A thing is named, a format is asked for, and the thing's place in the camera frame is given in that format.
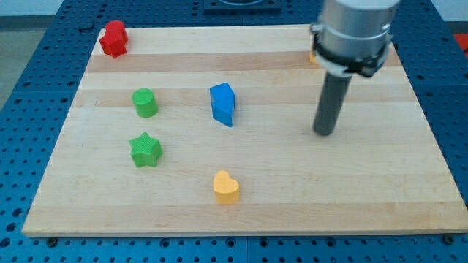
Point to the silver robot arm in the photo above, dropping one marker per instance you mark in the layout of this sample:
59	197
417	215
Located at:
352	36

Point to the yellow heart block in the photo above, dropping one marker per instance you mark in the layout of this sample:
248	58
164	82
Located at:
226	189

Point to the yellow hexagon block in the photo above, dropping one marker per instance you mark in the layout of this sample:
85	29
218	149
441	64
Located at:
313	58

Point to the blue wedge block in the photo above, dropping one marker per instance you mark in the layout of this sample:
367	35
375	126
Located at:
223	103

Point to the wooden board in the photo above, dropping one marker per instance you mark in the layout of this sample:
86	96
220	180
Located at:
380	172

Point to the green star block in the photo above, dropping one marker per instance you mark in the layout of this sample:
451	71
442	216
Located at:
145	150

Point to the green cylinder block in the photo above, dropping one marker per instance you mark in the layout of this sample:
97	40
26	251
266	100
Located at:
145	103

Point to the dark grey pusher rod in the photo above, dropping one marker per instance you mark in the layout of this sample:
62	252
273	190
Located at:
329	106

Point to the red star block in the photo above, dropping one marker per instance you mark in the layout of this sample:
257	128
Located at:
115	39

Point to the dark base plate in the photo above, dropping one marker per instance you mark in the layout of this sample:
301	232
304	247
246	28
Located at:
217	6

